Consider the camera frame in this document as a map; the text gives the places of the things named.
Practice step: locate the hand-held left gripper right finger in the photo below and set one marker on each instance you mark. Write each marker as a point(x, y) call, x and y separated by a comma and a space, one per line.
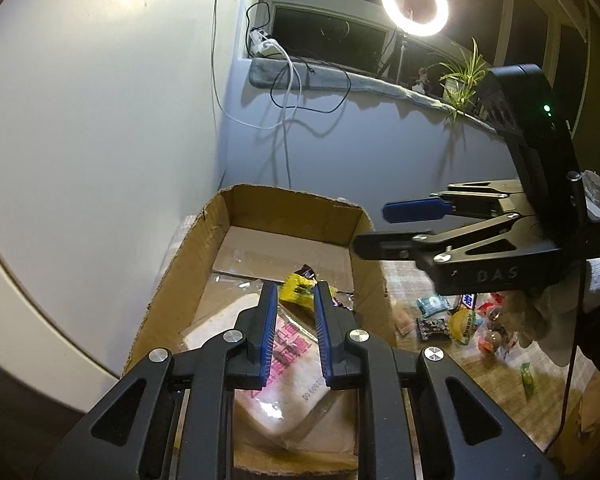
point(322, 325)

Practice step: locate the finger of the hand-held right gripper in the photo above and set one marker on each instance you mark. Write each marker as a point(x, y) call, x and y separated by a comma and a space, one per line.
point(410, 210)
point(380, 246)

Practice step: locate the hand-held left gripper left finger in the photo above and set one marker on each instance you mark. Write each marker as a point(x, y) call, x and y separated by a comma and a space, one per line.
point(269, 320)

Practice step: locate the teal candy packet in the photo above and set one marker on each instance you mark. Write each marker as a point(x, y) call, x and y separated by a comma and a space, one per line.
point(432, 305)

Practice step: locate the pink translucent packet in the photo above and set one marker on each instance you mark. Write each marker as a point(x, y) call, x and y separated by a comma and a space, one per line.
point(402, 322)

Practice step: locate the cardboard box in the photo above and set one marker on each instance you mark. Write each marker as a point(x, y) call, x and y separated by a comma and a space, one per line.
point(290, 220)

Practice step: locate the dark speckled snack packet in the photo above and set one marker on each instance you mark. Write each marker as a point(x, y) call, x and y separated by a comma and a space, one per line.
point(434, 329)

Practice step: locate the red candy wrapper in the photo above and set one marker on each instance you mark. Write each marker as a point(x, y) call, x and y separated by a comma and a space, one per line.
point(491, 311)

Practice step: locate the person's right hand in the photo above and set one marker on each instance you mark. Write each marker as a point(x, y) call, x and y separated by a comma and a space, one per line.
point(555, 320)

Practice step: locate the pink printed clear packet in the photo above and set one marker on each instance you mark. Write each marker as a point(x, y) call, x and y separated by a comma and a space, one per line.
point(290, 400)

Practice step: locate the potted spider plant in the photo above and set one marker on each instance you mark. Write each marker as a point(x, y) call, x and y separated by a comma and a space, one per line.
point(462, 75)

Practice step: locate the yellow green snack packet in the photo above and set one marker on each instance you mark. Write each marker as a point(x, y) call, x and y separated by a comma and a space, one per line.
point(462, 327)

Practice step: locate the small pink flower plant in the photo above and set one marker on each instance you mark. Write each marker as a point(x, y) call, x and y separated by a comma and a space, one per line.
point(421, 80)

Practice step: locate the round brown candy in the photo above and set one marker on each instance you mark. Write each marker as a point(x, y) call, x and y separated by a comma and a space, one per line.
point(491, 340)

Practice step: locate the grey stone window sill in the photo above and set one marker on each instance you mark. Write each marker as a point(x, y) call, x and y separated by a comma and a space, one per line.
point(330, 77)

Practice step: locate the white power strip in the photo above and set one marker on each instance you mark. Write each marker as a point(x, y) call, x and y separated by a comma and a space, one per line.
point(265, 47)

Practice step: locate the white cabinet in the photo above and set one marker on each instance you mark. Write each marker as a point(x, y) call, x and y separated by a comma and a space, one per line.
point(105, 135)

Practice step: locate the brown paper bag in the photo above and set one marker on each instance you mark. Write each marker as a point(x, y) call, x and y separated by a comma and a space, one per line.
point(592, 410)

